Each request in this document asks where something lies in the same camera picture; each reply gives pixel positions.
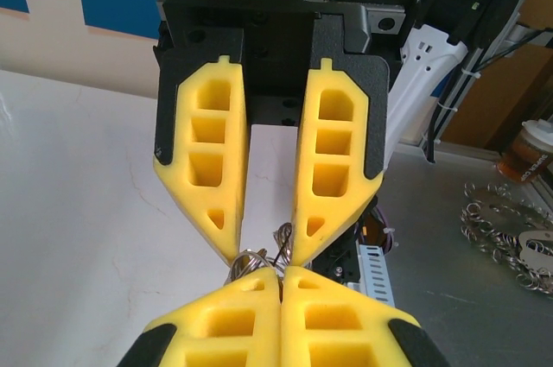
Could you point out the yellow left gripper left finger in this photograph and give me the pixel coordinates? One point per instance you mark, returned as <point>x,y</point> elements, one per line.
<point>224,324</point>

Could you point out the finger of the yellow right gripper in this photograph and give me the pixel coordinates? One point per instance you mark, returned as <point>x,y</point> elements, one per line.
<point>363,134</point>
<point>181,147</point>

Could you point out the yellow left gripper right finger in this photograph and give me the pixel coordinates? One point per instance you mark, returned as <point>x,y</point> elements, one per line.
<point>337,324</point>

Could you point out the clear plastic bag with items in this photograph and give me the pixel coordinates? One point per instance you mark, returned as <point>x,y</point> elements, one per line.
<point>259,261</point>

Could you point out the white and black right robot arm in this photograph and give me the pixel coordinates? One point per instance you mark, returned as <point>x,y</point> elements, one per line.
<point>425,65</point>

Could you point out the brown cardboard box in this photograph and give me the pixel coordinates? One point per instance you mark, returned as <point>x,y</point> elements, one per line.
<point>488,108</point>

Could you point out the pile of spare key rings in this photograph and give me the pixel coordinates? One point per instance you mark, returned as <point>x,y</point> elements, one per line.
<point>505,229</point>

